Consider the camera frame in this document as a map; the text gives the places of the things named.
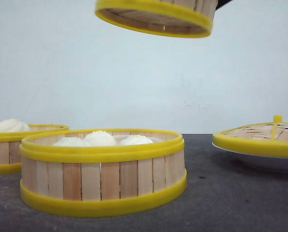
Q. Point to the bamboo steamer basket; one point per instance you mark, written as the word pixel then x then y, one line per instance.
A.
pixel 171 18
pixel 102 181
pixel 10 159

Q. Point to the woven bamboo steamer lid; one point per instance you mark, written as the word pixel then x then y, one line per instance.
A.
pixel 267 139

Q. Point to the white bun front right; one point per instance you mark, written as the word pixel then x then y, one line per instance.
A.
pixel 135 140

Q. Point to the white bun front left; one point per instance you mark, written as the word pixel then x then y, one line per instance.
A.
pixel 72 142

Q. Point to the large white bun left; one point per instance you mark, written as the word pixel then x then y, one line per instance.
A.
pixel 13 125

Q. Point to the white plate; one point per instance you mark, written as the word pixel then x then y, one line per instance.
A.
pixel 267 163

